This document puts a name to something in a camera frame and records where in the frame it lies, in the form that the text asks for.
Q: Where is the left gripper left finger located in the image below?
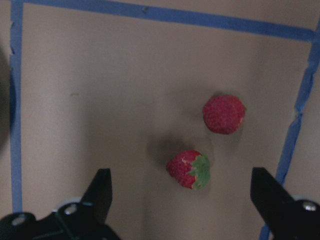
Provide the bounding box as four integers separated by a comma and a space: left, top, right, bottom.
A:
53, 168, 112, 225

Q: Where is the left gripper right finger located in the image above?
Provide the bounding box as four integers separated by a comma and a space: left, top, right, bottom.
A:
250, 167, 320, 240

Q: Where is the round red strawberry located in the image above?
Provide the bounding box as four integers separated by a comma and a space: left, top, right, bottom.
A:
202, 94, 247, 135

